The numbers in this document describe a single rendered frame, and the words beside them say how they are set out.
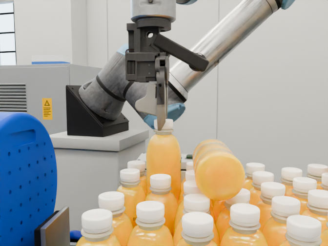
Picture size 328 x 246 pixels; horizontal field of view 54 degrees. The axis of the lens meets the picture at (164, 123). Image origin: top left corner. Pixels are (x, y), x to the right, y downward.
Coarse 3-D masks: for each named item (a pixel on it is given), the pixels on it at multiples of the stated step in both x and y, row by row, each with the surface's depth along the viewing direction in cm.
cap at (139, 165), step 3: (129, 162) 71; (132, 162) 71; (135, 162) 71; (138, 162) 71; (141, 162) 71; (144, 162) 71; (129, 165) 69; (132, 165) 69; (135, 165) 69; (138, 165) 69; (141, 165) 69; (144, 165) 70; (135, 168) 69; (138, 168) 69; (141, 168) 69; (144, 168) 71; (141, 171) 69
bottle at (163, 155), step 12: (156, 132) 65; (168, 132) 64; (156, 144) 63; (168, 144) 63; (156, 156) 63; (168, 156) 63; (180, 156) 65; (156, 168) 63; (168, 168) 63; (180, 168) 65; (180, 180) 66; (180, 192) 66
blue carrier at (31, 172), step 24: (0, 120) 50; (24, 120) 56; (0, 144) 49; (24, 144) 56; (48, 144) 65; (0, 168) 49; (24, 168) 56; (48, 168) 65; (0, 192) 49; (24, 192) 56; (48, 192) 65; (0, 216) 49; (24, 216) 56; (48, 216) 66; (0, 240) 49; (24, 240) 56
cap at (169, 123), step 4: (156, 120) 64; (168, 120) 64; (172, 120) 65; (156, 124) 64; (164, 124) 64; (168, 124) 64; (172, 124) 65; (156, 128) 64; (164, 128) 64; (168, 128) 64
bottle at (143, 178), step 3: (144, 171) 71; (141, 174) 69; (141, 177) 70; (144, 177) 70; (141, 180) 69; (144, 180) 69; (141, 183) 69; (144, 183) 69; (144, 186) 69; (144, 189) 69
